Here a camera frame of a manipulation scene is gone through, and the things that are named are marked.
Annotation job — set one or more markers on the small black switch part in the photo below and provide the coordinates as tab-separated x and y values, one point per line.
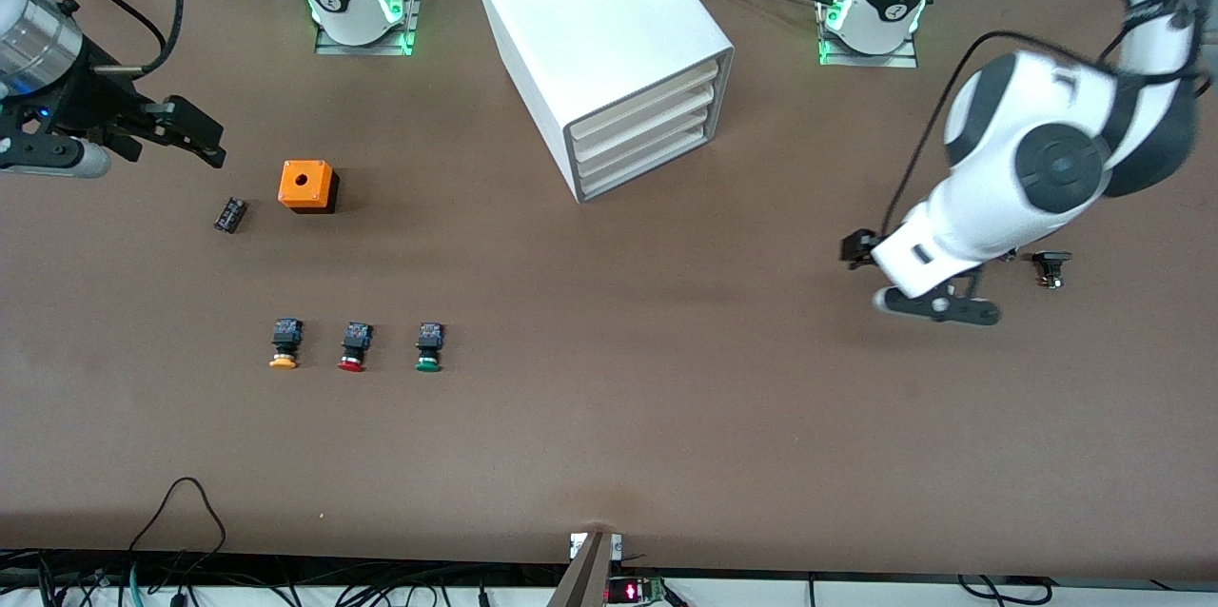
1051	263

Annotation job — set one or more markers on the small black contact block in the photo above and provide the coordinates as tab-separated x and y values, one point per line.
230	214

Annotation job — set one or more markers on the yellow push button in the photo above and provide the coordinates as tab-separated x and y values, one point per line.
285	341

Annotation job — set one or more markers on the white drawer cabinet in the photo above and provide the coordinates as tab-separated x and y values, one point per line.
590	8

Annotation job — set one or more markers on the grey camera mount bar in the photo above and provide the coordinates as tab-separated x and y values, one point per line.
585	578

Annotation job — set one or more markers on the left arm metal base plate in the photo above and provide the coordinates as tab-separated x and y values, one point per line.
866	60

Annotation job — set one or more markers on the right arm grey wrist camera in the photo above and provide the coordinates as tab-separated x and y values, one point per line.
57	160

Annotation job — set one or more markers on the white mount bracket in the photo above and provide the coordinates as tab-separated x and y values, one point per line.
617	545

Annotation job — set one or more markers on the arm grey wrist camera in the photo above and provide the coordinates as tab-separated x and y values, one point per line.
57	160
937	305

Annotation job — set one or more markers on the small red-lit device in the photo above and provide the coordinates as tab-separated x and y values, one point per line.
633	592

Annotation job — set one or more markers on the green push button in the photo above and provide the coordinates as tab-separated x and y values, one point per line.
430	345

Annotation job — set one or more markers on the deep white cabinet drawer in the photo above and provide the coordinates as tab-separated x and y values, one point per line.
657	160

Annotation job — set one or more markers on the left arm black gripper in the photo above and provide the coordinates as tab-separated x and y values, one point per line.
859	248

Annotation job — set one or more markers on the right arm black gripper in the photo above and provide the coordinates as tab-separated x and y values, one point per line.
88	100

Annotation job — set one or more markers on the red push button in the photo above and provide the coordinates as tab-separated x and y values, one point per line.
355	343

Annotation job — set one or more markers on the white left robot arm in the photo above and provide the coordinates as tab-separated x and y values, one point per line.
1047	160

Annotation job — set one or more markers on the shallow white cabinet drawer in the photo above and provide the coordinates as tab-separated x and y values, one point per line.
647	119
647	95

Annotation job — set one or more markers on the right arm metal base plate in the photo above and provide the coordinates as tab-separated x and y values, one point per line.
411	3

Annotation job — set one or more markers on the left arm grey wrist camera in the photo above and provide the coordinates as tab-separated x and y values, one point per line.
937	305

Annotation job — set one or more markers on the orange button enclosure box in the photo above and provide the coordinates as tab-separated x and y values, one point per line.
306	183

